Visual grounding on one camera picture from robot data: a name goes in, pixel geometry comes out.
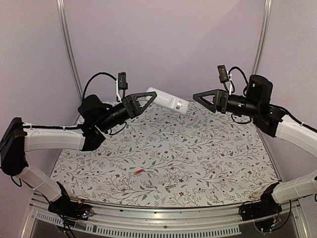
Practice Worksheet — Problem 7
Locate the gold black battery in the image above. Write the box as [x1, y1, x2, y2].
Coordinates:
[165, 184, 176, 190]

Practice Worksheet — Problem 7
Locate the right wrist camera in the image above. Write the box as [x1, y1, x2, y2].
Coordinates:
[217, 65, 229, 83]

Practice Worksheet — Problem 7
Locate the aluminium frame post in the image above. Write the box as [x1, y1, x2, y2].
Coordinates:
[55, 0, 87, 100]
[251, 0, 272, 74]

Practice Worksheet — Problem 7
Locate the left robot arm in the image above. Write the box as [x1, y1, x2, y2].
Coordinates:
[0, 92, 157, 215]

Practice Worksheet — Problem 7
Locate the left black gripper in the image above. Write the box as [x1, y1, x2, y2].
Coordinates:
[96, 91, 156, 133]

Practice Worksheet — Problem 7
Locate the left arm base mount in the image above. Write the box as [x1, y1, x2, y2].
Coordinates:
[48, 196, 94, 220]

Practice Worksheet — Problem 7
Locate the white remote control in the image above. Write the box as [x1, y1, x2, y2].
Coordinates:
[147, 87, 190, 115]

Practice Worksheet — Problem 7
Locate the left aluminium frame post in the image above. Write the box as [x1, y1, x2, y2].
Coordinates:
[55, 0, 87, 100]

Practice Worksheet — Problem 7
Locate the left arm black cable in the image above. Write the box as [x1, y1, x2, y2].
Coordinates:
[82, 72, 118, 100]

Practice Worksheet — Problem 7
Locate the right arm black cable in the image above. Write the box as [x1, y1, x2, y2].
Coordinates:
[230, 113, 253, 124]

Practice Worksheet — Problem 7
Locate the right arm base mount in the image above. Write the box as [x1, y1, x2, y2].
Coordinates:
[238, 197, 282, 221]

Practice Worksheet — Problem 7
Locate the red battery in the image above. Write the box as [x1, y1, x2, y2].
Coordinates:
[134, 169, 144, 175]

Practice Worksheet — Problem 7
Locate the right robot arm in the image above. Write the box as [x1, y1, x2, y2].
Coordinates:
[193, 74, 317, 216]

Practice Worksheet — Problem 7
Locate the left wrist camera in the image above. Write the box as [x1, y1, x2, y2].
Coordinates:
[117, 72, 128, 90]

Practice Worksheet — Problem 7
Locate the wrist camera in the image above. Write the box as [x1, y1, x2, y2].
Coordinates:
[117, 72, 128, 90]
[217, 65, 229, 83]

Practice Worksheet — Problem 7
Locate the front aluminium rail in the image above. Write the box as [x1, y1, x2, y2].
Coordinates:
[21, 193, 310, 238]

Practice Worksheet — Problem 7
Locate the right aluminium frame post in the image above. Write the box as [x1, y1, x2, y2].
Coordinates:
[251, 0, 272, 74]

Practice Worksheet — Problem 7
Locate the floral patterned table mat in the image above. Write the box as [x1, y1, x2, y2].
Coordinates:
[51, 103, 279, 207]

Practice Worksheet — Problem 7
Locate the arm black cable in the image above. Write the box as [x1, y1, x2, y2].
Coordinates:
[230, 113, 253, 124]
[82, 72, 118, 100]

